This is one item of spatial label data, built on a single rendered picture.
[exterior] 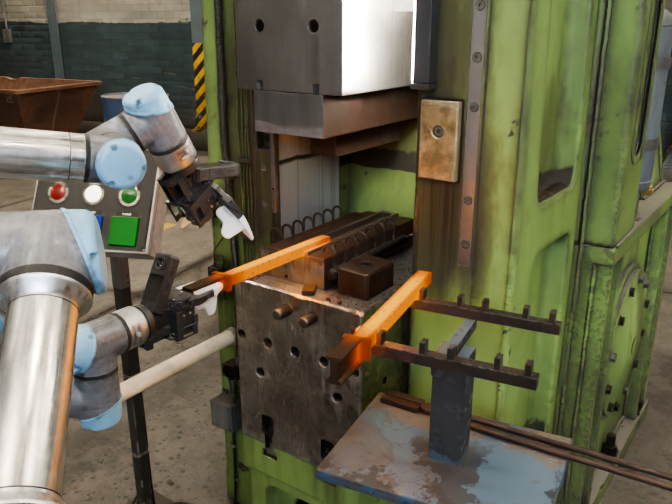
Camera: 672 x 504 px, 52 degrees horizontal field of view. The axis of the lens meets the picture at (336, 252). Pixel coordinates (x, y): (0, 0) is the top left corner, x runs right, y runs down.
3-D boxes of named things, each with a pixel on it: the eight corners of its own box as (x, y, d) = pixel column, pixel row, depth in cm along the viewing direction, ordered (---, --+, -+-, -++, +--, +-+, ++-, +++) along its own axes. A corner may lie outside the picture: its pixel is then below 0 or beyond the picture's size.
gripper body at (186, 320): (175, 322, 140) (127, 344, 131) (172, 283, 137) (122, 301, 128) (201, 331, 136) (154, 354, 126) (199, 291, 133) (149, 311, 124)
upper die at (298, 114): (323, 139, 151) (323, 95, 147) (254, 131, 162) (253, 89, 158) (417, 117, 183) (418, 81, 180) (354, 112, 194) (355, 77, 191)
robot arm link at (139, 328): (102, 308, 125) (132, 318, 120) (123, 300, 128) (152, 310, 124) (107, 346, 127) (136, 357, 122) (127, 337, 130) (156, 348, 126)
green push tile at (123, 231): (134, 246, 173) (138, 217, 175) (106, 244, 174) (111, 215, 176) (137, 247, 175) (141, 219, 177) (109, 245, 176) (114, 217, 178)
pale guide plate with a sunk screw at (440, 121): (454, 182, 148) (458, 102, 143) (417, 177, 153) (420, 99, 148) (458, 181, 150) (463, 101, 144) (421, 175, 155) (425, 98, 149)
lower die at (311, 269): (324, 290, 162) (324, 256, 159) (260, 273, 173) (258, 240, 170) (412, 244, 194) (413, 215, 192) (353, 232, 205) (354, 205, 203)
